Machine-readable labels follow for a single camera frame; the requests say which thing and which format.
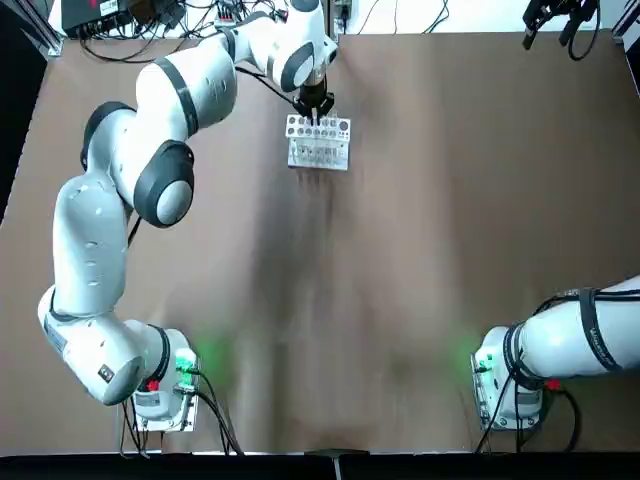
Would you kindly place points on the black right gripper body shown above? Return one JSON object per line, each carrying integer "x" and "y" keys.
{"x": 562, "y": 4}

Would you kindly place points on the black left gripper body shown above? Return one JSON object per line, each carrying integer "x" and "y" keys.
{"x": 313, "y": 95}

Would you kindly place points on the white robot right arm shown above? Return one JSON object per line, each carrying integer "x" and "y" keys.
{"x": 560, "y": 340}

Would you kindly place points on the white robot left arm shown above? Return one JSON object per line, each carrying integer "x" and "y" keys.
{"x": 90, "y": 240}

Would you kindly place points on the white test tube rack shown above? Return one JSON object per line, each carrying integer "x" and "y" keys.
{"x": 320, "y": 164}

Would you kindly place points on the white power strip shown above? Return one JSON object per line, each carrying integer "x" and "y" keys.
{"x": 225, "y": 14}

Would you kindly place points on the black power adapter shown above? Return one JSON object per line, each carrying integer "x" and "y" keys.
{"x": 171, "y": 15}

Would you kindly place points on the black electronics box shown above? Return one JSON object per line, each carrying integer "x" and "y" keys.
{"x": 95, "y": 17}

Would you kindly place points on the red connector plug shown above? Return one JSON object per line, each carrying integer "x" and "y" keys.
{"x": 151, "y": 385}

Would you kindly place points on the aluminium frame profile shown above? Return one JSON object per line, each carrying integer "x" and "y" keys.
{"x": 338, "y": 467}
{"x": 343, "y": 22}
{"x": 626, "y": 30}
{"x": 52, "y": 42}

